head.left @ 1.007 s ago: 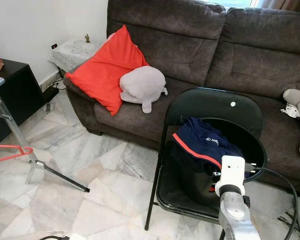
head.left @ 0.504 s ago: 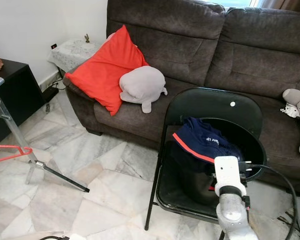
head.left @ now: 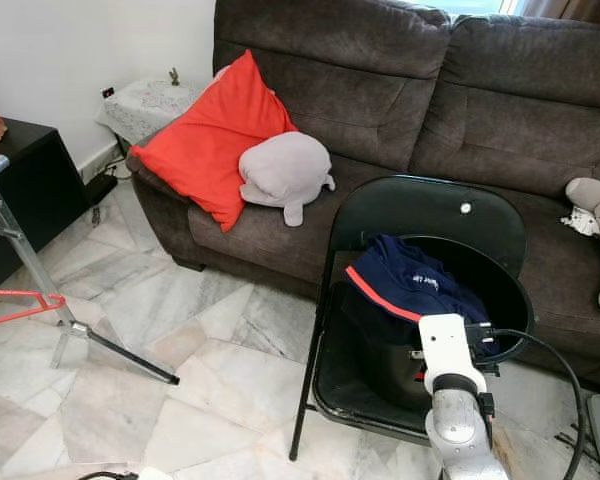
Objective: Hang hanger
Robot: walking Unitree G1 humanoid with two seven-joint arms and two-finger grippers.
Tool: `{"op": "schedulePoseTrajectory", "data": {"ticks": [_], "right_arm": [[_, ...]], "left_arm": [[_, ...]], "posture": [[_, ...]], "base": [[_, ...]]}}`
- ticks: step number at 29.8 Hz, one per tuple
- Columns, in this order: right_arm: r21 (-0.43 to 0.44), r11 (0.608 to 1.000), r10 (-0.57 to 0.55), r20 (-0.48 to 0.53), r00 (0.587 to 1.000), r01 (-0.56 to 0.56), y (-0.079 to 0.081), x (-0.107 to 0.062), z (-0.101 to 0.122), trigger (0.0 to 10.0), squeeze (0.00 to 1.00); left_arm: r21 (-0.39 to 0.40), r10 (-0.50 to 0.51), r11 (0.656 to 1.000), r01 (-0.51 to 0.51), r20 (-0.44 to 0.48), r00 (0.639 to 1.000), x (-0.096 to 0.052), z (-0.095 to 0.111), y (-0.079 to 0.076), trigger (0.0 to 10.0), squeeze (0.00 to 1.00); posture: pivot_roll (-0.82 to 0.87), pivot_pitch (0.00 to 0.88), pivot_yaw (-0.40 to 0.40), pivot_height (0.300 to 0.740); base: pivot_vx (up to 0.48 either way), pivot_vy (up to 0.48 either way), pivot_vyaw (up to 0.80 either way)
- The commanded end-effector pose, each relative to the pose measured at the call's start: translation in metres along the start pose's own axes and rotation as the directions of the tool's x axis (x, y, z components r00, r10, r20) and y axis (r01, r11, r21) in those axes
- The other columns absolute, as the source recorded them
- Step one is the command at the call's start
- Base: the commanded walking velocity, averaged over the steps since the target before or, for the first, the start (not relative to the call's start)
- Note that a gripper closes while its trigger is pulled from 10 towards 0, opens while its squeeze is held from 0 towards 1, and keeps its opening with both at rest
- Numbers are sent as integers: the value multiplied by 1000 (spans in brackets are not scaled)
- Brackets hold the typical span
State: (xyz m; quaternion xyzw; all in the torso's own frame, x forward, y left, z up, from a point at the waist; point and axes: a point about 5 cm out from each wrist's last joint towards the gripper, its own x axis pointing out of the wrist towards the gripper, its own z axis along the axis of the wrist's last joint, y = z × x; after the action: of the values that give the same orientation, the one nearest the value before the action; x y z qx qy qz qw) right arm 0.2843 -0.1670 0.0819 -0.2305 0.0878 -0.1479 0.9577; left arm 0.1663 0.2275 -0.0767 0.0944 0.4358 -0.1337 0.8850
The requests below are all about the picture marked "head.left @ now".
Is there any navy shirt with red stripe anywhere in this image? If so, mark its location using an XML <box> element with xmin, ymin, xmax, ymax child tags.
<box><xmin>344</xmin><ymin>234</ymin><xmax>502</xmax><ymax>358</ymax></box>

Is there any red plastic hanger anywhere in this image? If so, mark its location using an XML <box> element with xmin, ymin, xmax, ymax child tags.
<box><xmin>0</xmin><ymin>288</ymin><xmax>68</xmax><ymax>330</ymax></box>

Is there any black laundry basket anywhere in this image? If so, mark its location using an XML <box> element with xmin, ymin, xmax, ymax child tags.
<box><xmin>338</xmin><ymin>232</ymin><xmax>536</xmax><ymax>413</ymax></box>

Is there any black folding chair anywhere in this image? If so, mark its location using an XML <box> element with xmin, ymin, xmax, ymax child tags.
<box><xmin>288</xmin><ymin>175</ymin><xmax>530</xmax><ymax>464</ymax></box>

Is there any dark brown fabric sofa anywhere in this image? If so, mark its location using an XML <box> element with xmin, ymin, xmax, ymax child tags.
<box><xmin>124</xmin><ymin>0</ymin><xmax>600</xmax><ymax>393</ymax></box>

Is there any grey seal plush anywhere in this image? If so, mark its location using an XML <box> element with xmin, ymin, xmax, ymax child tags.
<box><xmin>238</xmin><ymin>130</ymin><xmax>337</xmax><ymax>228</ymax></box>

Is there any red square pillow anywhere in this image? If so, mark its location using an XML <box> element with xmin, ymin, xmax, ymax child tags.
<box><xmin>129</xmin><ymin>49</ymin><xmax>300</xmax><ymax>234</ymax></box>

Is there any black television console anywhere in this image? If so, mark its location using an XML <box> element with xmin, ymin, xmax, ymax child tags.
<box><xmin>0</xmin><ymin>117</ymin><xmax>91</xmax><ymax>292</ymax></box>

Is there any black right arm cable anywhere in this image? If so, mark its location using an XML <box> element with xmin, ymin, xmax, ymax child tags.
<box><xmin>485</xmin><ymin>327</ymin><xmax>587</xmax><ymax>480</ymax></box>

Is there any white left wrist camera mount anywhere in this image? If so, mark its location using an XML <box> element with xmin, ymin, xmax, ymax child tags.
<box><xmin>134</xmin><ymin>466</ymin><xmax>177</xmax><ymax>480</ymax></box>

